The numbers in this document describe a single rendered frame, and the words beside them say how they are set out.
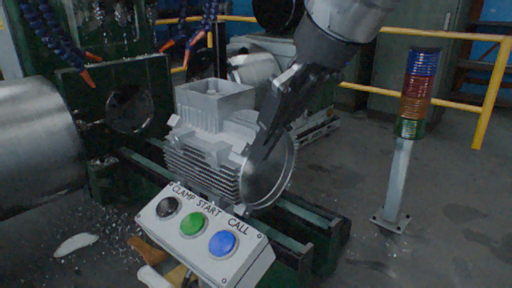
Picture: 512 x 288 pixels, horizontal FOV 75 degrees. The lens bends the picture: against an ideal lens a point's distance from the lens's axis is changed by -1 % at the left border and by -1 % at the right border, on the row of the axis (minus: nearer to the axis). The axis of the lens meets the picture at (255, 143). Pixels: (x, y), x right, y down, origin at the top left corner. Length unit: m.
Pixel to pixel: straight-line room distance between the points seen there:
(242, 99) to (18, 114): 0.38
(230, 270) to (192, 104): 0.37
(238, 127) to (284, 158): 0.15
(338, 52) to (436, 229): 0.62
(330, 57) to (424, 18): 3.26
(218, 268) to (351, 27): 0.28
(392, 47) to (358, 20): 3.37
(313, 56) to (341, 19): 0.05
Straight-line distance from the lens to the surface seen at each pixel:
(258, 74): 0.98
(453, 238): 0.92
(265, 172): 0.72
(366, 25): 0.38
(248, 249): 0.37
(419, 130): 0.78
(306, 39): 0.40
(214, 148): 0.57
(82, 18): 1.05
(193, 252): 0.40
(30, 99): 0.71
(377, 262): 0.79
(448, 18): 3.57
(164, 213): 0.44
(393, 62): 3.75
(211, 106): 0.61
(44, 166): 0.69
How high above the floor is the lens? 1.32
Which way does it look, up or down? 25 degrees down
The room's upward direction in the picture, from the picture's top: straight up
